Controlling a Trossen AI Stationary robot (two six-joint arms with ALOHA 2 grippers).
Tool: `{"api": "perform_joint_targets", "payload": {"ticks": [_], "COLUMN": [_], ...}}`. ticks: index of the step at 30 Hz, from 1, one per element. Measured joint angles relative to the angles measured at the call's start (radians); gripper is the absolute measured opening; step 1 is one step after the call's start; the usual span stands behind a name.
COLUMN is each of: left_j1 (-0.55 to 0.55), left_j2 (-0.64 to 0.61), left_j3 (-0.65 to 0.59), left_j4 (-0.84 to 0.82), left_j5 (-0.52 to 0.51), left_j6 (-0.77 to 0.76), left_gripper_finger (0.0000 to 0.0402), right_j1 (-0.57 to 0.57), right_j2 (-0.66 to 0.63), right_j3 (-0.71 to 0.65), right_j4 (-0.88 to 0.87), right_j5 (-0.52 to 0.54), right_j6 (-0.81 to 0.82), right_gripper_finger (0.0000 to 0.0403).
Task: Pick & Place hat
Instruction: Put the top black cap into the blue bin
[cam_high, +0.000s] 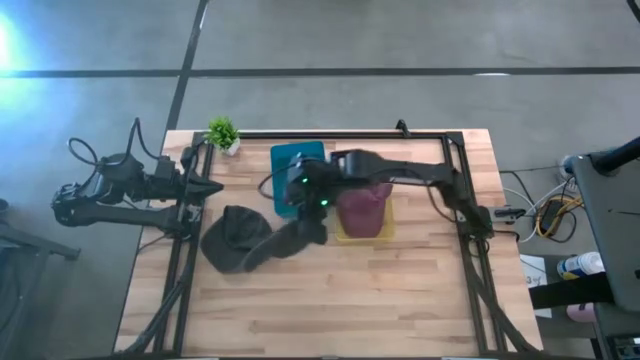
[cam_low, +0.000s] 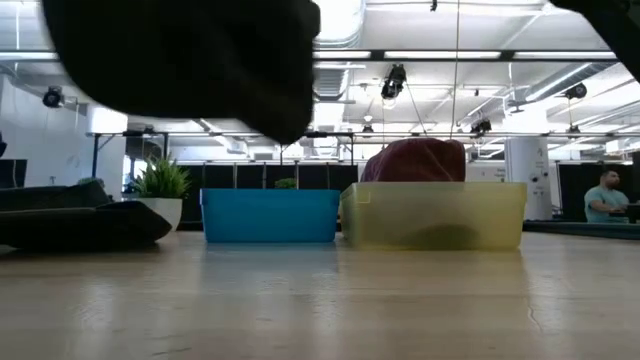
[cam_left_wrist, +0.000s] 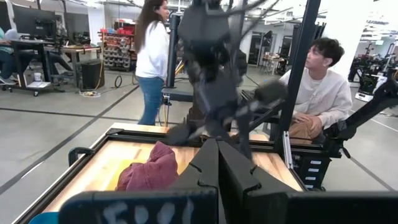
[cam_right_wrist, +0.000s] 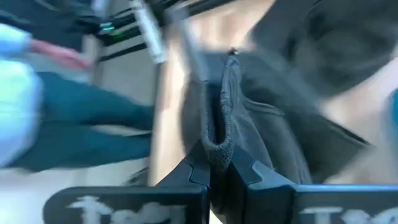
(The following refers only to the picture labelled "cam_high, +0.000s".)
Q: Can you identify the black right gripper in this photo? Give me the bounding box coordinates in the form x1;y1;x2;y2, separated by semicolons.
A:
284;157;342;233

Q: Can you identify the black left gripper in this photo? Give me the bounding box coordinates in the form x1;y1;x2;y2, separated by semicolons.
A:
147;172;225;204

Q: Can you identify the small green potted plant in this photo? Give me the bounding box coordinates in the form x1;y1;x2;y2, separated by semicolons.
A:
204;116;242;158

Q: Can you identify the blue plastic bin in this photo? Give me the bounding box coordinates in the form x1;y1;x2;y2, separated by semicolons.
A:
269;140;327;220

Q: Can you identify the yellow translucent plastic bin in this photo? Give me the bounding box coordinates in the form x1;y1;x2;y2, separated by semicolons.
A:
333;197;397;245

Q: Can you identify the white paper sheet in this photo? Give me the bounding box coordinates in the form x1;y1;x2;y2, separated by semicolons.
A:
519;253;554;320

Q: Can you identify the black power brick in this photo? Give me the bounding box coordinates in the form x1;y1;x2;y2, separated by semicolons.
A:
541;198;567;230

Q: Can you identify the black cart base bar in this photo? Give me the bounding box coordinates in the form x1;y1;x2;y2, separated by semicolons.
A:
528;273;615;310

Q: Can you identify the white and blue spray can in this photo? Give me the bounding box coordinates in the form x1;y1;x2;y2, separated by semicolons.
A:
556;251;606;281

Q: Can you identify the grey rolling cart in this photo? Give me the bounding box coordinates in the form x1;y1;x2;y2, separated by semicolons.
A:
571;153;640;314

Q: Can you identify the black monitor stand pole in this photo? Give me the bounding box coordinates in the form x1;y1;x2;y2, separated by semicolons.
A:
592;136;640;176

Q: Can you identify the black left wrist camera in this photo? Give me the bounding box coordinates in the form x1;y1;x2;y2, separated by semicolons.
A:
152;155;176;176

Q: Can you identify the black aluminium table frame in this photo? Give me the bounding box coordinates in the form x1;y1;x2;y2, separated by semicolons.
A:
122;130;544;359

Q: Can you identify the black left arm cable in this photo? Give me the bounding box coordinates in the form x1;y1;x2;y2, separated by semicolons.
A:
66;117;162;169

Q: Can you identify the yellow cable coil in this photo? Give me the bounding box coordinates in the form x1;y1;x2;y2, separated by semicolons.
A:
534;195;585;239

